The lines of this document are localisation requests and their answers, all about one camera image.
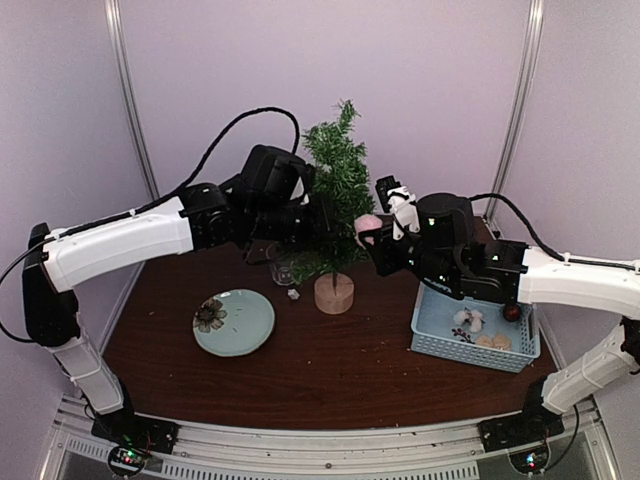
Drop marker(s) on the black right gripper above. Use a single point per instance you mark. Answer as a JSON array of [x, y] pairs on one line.
[[380, 251]]

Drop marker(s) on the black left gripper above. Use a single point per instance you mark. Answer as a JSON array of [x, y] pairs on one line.
[[321, 231]]

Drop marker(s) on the pink pompom ornament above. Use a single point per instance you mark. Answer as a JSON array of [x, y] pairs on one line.
[[366, 222]]

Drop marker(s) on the small green christmas tree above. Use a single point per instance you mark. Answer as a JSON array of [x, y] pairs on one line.
[[343, 180]]

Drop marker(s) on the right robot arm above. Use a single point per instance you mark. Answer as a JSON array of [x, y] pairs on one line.
[[514, 274]]

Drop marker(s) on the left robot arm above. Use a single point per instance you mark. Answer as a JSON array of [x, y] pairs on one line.
[[202, 217]]

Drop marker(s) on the clear drinking glass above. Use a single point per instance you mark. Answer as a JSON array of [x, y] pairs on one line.
[[280, 265]]

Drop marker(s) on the blue plastic basket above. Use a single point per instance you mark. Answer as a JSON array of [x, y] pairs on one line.
[[432, 324]]

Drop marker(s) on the white cotton flower ornament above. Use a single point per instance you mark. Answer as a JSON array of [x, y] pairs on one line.
[[474, 318]]

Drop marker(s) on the light green floral plate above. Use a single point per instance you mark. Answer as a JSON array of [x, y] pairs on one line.
[[234, 323]]

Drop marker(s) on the dark red bauble ornament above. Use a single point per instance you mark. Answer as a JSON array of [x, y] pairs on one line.
[[511, 313]]

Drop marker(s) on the beige burlap bow ornament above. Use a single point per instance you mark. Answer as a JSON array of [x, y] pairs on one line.
[[499, 341]]

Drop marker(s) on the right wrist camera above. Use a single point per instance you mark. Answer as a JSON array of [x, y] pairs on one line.
[[397, 201]]

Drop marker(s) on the right aluminium frame post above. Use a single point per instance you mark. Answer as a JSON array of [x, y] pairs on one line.
[[524, 83]]

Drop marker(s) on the aluminium frame post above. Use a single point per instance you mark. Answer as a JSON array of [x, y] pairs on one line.
[[117, 37], [524, 83]]

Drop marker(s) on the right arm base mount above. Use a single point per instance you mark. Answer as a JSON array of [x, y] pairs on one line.
[[525, 434]]

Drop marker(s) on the front aluminium rail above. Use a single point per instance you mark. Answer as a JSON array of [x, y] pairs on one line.
[[451, 450]]

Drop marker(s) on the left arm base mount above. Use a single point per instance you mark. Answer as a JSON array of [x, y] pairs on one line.
[[136, 438]]

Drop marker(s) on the left aluminium frame post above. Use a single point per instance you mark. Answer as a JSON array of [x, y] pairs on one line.
[[117, 37]]

